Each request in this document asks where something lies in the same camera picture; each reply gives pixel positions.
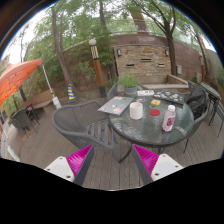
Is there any white umbrella base box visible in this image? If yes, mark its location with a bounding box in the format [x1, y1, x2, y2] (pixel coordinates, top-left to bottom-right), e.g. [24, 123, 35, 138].
[52, 96, 63, 110]

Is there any group of dark patio chairs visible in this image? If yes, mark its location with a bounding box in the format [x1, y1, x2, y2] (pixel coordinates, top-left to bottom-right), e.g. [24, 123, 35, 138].
[9, 103, 41, 134]

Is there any dark round side table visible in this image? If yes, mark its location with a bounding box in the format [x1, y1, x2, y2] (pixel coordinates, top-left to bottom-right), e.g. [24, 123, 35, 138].
[199, 82, 222, 126]

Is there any flat round red coaster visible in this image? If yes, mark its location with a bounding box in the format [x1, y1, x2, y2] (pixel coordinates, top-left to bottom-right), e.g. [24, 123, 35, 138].
[149, 108, 162, 117]

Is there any grey mesh patio chair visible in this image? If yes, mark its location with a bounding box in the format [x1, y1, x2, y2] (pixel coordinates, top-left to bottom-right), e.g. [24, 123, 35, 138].
[106, 81, 121, 101]
[51, 99, 118, 162]

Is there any orange patio umbrella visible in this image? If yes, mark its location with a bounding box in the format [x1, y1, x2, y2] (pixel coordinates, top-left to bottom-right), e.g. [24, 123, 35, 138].
[0, 58, 44, 107]

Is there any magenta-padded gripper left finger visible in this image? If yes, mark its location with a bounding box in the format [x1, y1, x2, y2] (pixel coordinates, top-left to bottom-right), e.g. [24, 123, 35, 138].
[43, 144, 96, 187]

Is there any silver laptop with stickers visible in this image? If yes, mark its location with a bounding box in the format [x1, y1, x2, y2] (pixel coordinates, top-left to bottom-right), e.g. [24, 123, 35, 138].
[97, 95, 135, 116]

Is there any white ceramic cup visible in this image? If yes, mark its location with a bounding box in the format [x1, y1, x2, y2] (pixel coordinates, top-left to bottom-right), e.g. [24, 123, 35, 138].
[129, 101, 144, 121]

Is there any black metal chair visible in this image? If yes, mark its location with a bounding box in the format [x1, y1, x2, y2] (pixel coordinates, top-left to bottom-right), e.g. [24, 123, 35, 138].
[213, 99, 224, 138]

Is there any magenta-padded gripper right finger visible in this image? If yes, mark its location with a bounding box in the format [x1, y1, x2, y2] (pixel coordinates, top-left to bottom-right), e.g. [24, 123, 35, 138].
[129, 143, 184, 186]

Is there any wooden bench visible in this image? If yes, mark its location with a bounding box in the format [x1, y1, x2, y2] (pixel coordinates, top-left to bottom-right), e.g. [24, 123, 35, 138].
[21, 89, 55, 110]

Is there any wooden lamp post white globe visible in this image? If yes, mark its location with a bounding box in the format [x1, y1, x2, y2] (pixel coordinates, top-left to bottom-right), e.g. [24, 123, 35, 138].
[88, 38, 108, 99]

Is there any blue yellow striped cone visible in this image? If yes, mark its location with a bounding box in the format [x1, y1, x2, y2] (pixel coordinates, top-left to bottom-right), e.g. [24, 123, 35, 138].
[67, 83, 76, 102]

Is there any green plant in teal pot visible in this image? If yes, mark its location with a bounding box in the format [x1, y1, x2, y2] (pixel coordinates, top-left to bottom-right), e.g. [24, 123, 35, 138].
[118, 71, 141, 98]

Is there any white sheet with stickers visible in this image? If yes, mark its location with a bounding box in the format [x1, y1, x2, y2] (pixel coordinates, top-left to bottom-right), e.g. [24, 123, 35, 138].
[136, 89, 155, 98]

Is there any grey patio chair with backpack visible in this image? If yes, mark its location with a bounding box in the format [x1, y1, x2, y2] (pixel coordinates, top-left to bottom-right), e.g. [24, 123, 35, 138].
[181, 83, 214, 154]

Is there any pink drink bottle white cap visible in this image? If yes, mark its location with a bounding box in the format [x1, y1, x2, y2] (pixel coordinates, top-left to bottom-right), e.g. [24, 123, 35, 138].
[162, 104, 177, 133]

